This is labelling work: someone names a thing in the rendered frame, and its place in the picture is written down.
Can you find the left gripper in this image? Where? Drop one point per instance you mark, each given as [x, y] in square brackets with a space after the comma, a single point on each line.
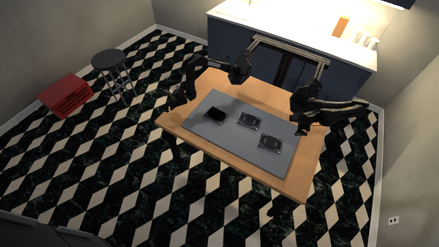
[299, 132]

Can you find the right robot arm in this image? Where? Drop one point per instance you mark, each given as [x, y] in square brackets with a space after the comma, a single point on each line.
[198, 60]

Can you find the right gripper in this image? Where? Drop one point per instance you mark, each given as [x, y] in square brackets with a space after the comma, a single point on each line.
[172, 103]

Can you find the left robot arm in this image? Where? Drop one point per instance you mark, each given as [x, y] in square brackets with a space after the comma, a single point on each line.
[322, 112]

